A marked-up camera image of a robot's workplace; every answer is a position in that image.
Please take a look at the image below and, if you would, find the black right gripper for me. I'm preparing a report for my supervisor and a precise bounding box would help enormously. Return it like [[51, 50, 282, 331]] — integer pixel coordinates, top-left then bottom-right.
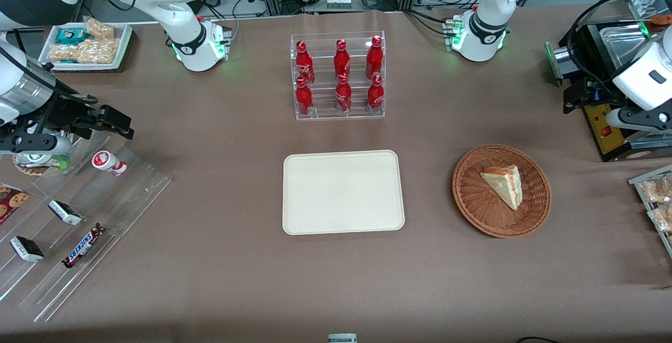
[[0, 102, 135, 154]]

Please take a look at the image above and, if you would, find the triangular sandwich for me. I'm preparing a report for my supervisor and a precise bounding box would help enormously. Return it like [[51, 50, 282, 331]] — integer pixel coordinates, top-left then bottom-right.
[[479, 165, 523, 211]]

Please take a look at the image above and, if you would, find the white snack tray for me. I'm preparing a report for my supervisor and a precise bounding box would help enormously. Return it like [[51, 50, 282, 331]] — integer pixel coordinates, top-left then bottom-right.
[[38, 22, 133, 72]]

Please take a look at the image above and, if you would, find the cream plastic tray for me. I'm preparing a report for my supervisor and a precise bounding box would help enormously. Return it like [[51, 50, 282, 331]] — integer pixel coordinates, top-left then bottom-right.
[[282, 150, 405, 235]]

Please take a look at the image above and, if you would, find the brown wicker basket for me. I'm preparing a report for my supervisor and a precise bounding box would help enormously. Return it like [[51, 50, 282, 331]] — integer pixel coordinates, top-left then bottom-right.
[[452, 145, 552, 238]]

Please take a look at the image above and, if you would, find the grey snack tray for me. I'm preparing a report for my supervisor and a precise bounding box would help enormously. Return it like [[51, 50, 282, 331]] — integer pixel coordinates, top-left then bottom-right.
[[628, 164, 672, 258]]

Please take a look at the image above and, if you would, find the red white yogurt drink bottle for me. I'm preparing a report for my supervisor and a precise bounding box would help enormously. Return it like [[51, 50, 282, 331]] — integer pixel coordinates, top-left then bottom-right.
[[92, 150, 128, 176]]

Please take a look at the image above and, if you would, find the clear acrylic stepped display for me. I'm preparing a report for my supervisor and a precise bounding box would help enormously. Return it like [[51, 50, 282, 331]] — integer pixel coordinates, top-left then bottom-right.
[[0, 133, 172, 323]]

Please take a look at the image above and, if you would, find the large peanut snack bag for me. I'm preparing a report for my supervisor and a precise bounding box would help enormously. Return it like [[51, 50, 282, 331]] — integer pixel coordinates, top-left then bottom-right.
[[50, 38, 120, 65]]

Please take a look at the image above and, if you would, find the black white snack box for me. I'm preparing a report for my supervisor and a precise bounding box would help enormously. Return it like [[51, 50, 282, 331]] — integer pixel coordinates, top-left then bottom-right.
[[48, 200, 82, 226], [10, 236, 45, 263]]

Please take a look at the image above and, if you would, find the teal snack packet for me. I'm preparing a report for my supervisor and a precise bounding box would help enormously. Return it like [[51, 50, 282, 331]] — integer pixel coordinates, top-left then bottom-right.
[[55, 28, 88, 45]]

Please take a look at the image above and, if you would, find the small peanut snack bag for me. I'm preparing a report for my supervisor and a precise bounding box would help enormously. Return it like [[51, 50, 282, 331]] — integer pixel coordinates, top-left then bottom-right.
[[86, 17, 115, 40]]

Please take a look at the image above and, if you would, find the chocolate chip cookie package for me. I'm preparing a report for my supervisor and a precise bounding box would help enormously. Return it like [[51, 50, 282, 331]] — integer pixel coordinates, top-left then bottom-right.
[[0, 183, 30, 225]]

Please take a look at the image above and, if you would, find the Snickers chocolate bar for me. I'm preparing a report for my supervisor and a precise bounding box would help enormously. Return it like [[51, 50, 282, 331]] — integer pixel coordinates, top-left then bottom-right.
[[62, 223, 107, 268]]

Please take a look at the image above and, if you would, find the red cola bottle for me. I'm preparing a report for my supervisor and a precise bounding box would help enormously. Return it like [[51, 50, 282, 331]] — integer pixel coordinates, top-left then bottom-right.
[[367, 75, 384, 112], [334, 39, 351, 78], [296, 77, 314, 116], [296, 40, 316, 85], [366, 35, 384, 80], [335, 74, 352, 113]]

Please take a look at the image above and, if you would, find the clear acrylic bottle rack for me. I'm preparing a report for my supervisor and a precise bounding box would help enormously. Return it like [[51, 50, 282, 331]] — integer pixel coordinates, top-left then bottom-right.
[[290, 31, 385, 120]]

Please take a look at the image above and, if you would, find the black metal grill machine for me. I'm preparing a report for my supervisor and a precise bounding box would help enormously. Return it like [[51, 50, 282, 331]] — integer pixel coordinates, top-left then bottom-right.
[[545, 0, 672, 162]]

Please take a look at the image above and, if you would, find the clear bag of pastry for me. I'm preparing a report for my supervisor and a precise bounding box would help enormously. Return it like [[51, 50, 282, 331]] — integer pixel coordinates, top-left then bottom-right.
[[648, 204, 672, 232], [642, 175, 672, 204]]

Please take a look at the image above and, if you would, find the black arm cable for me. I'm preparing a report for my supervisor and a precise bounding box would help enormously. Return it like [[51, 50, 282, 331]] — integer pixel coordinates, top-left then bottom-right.
[[566, 0, 662, 106]]

